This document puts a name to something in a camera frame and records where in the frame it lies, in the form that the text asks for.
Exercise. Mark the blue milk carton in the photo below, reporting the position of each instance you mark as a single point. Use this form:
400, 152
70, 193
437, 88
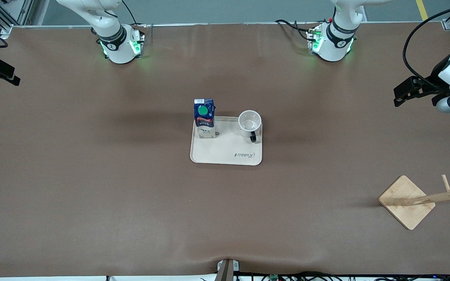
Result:
203, 117

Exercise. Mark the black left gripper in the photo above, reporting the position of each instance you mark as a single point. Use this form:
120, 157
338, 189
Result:
437, 79

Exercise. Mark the metal table corner bracket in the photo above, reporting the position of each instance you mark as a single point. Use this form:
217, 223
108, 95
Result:
448, 24
6, 32

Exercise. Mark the metal camera post bracket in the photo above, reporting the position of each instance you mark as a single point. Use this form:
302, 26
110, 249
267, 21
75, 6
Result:
228, 269

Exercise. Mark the cream rabbit print tray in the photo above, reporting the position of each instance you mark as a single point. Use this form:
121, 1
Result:
225, 150

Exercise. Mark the wooden cup rack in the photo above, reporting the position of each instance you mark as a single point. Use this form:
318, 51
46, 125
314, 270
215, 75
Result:
402, 201

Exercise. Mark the aluminium frame structure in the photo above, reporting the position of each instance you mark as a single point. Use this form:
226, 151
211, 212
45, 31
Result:
24, 11

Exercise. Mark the white smiley face mug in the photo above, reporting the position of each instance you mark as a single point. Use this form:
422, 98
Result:
249, 121

